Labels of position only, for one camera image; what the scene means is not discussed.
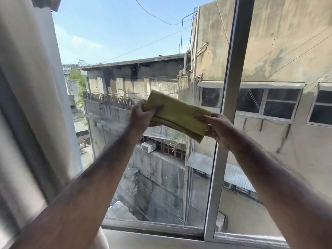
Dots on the narrow white-framed building window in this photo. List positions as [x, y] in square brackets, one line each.
[321, 106]

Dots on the white air conditioner unit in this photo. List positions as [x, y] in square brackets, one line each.
[148, 147]

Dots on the person's left forearm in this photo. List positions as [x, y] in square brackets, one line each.
[85, 189]

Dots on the person's right thumb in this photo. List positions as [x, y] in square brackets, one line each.
[203, 117]

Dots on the person's right hand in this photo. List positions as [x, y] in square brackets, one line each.
[220, 129]

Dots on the yellow cleaning cloth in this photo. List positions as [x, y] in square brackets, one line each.
[176, 114]

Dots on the person's right forearm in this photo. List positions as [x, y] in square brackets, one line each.
[280, 189]

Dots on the person's left hand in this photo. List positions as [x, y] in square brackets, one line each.
[138, 116]

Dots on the person's left thumb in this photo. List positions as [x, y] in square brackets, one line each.
[153, 111]

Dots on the white curtain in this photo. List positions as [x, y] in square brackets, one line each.
[28, 101]

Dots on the white sliding window frame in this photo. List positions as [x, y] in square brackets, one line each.
[233, 88]

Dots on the green tree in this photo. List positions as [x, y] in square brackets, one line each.
[80, 81]

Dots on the dark metal balcony railing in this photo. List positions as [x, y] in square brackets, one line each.
[114, 100]

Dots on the grey concrete building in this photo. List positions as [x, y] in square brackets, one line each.
[158, 168]

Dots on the beige weathered building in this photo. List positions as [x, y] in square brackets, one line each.
[280, 44]

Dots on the corrugated metal awning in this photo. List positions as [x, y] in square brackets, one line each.
[202, 162]

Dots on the wide white-framed building window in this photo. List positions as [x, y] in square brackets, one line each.
[277, 103]

